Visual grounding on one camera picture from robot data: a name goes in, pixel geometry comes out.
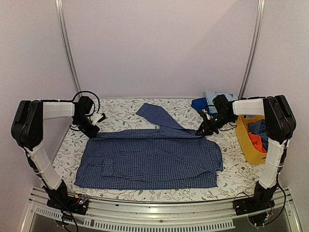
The grey blue garment in basket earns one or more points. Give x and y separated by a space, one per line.
259 128

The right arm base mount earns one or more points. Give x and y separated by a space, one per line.
243 204

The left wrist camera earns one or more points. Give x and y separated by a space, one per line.
97 118

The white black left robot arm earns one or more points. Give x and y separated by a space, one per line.
27 130

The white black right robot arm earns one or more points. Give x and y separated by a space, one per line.
280 124

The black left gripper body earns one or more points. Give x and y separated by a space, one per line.
83 124

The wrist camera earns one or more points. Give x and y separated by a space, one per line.
204 114
97 118

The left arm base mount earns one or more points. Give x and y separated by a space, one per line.
59 199

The blue checkered button shirt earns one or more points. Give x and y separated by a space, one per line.
168 157

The floral patterned table cloth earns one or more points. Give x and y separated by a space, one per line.
237 179

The yellow plastic laundry basket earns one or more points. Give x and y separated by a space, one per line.
252 155

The orange garment in basket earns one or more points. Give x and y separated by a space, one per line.
257 142

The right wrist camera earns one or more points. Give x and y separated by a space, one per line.
204 114

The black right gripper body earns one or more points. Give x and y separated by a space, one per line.
219 123

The aluminium front rail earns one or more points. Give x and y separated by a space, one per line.
105 215

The right aluminium frame post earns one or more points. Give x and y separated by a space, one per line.
253 48

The folded royal blue garment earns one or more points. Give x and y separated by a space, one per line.
199 104

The left aluminium frame post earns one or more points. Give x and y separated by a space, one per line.
66 44

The folded light blue t-shirt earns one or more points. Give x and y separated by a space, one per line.
210 95

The aluminium frame post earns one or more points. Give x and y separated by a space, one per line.
253 48
66 44

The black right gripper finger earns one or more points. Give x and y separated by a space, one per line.
206 123
204 131

